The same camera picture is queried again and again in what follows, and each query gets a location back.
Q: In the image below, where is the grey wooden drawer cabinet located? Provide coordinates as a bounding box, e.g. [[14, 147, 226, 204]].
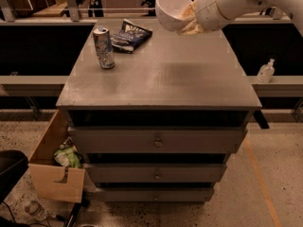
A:
[[57, 20, 260, 191]]

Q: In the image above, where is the dark blue chip bag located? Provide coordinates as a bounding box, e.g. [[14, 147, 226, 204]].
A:
[[111, 19, 152, 53]]

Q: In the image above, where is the white hand sanitizer bottle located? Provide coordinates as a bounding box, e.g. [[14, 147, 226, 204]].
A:
[[257, 59, 275, 83]]

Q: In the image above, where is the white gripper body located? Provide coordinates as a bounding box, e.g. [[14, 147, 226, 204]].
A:
[[195, 0, 231, 31]]

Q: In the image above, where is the bottom grey drawer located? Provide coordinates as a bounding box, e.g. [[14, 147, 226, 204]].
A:
[[97, 188, 214, 202]]

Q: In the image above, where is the top grey drawer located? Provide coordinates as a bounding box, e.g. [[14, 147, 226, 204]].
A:
[[68, 127, 247, 153]]

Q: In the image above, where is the grey metal railing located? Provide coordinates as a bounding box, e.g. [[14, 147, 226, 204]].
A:
[[0, 0, 303, 26]]

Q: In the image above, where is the white ceramic bowl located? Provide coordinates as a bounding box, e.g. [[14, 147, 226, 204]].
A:
[[155, 0, 193, 31]]

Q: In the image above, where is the grey drawer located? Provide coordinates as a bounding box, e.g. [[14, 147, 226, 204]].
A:
[[84, 164, 226, 183], [68, 127, 247, 153], [97, 188, 214, 202]]

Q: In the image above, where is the green snack bag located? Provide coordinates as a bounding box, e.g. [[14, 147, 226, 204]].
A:
[[53, 148, 81, 168]]

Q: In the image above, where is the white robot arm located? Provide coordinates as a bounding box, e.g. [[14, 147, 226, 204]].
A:
[[178, 0, 303, 35]]

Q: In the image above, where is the middle grey drawer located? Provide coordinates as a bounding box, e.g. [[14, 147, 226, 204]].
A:
[[84, 164, 226, 183]]

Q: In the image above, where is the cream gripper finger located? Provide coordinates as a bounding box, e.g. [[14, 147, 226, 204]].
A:
[[180, 0, 196, 20], [177, 20, 205, 35]]

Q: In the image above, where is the silver blue redbull can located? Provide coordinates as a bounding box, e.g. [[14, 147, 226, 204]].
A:
[[93, 26, 115, 69]]

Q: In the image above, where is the brown cardboard box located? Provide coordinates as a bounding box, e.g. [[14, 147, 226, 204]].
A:
[[29, 111, 85, 202]]

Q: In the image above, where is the clear plastic water bottle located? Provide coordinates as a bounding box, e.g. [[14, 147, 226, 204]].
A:
[[25, 201, 48, 222]]

